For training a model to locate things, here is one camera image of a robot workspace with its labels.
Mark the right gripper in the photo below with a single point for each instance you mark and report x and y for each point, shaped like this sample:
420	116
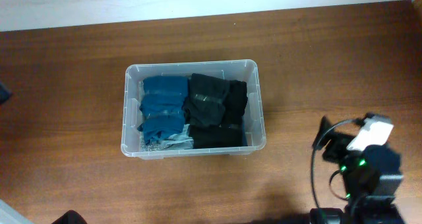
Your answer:
345	145

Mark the large black garment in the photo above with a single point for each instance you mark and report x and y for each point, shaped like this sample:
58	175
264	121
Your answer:
228	133

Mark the small black garment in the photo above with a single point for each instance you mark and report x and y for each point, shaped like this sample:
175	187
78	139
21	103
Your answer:
205	104

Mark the light blue jeans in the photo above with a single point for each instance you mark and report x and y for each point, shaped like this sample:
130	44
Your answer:
180	141

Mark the teal taped garment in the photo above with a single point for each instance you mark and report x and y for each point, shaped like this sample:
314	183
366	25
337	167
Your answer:
162	107

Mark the dark blue jeans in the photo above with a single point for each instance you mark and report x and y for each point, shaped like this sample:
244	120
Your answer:
244	138

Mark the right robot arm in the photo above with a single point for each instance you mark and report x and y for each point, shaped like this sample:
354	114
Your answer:
370	170

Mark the clear plastic storage container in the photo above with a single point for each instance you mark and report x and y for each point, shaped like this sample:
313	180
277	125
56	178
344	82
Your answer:
243	70

